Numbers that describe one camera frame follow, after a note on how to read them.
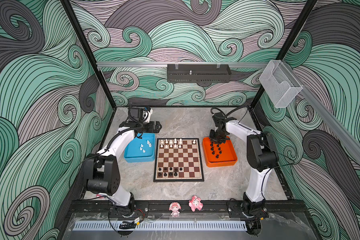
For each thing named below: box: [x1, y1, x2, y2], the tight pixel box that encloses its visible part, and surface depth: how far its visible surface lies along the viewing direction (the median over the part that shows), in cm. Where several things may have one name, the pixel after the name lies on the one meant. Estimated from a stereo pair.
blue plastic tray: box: [124, 132, 156, 163], surface depth 96 cm
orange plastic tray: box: [202, 136, 238, 168], surface depth 94 cm
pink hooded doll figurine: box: [169, 202, 182, 217], surface depth 73 cm
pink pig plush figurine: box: [188, 195, 204, 212], surface depth 74 cm
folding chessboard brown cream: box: [153, 138, 205, 182], surface depth 91 cm
